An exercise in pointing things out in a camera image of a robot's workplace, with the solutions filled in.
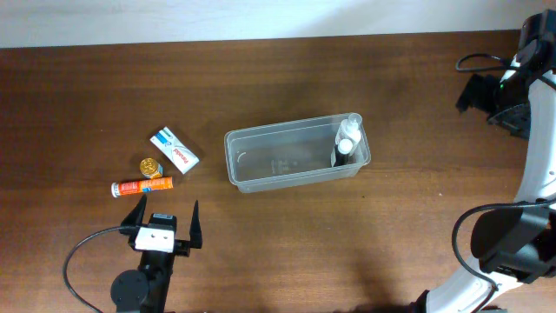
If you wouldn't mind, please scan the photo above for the white Panadol medicine box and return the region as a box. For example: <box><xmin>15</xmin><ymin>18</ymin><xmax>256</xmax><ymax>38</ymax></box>
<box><xmin>150</xmin><ymin>127</ymin><xmax>199</xmax><ymax>174</ymax></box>

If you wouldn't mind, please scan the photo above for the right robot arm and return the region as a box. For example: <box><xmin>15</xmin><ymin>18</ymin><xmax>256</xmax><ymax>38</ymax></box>
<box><xmin>407</xmin><ymin>9</ymin><xmax>555</xmax><ymax>312</ymax></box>

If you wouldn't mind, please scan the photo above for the black bottle white cap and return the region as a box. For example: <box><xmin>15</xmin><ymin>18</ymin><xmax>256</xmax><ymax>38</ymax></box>
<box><xmin>331</xmin><ymin>139</ymin><xmax>353</xmax><ymax>167</ymax></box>

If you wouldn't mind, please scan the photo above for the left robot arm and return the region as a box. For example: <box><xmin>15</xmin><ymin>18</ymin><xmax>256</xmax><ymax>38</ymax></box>
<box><xmin>110</xmin><ymin>195</ymin><xmax>202</xmax><ymax>313</ymax></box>

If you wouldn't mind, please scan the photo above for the clear plastic container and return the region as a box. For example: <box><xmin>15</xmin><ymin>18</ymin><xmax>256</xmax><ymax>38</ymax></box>
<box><xmin>224</xmin><ymin>113</ymin><xmax>371</xmax><ymax>193</ymax></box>

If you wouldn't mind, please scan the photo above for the small gold-lid jar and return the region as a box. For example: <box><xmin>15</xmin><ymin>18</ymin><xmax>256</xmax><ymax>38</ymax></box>
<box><xmin>139</xmin><ymin>157</ymin><xmax>163</xmax><ymax>179</ymax></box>

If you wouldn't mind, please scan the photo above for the white spray bottle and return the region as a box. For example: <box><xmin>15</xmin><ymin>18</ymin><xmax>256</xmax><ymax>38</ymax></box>
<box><xmin>334</xmin><ymin>113</ymin><xmax>362</xmax><ymax>156</ymax></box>

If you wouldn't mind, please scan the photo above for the orange tablet tube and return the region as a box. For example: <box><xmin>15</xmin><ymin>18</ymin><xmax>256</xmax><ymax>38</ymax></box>
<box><xmin>110</xmin><ymin>177</ymin><xmax>174</xmax><ymax>198</ymax></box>

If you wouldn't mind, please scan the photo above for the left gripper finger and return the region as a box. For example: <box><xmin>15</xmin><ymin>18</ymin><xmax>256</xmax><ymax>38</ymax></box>
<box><xmin>189</xmin><ymin>201</ymin><xmax>203</xmax><ymax>249</ymax></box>
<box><xmin>121</xmin><ymin>194</ymin><xmax>147</xmax><ymax>227</ymax></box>

